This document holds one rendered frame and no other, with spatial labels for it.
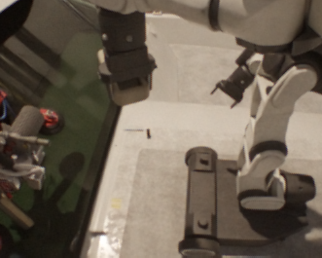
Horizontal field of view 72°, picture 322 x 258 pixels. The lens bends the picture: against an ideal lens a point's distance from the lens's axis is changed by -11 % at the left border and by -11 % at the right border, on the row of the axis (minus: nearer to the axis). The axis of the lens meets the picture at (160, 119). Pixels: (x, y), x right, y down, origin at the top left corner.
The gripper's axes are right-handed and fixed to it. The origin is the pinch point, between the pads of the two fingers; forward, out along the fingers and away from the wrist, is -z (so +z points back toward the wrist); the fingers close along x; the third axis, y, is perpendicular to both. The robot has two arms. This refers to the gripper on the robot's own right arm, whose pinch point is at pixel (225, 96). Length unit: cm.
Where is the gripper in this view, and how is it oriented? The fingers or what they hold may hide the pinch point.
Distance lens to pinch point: 110.6
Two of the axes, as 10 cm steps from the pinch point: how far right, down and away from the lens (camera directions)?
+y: -3.9, 6.3, -6.7
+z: 4.0, -5.4, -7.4
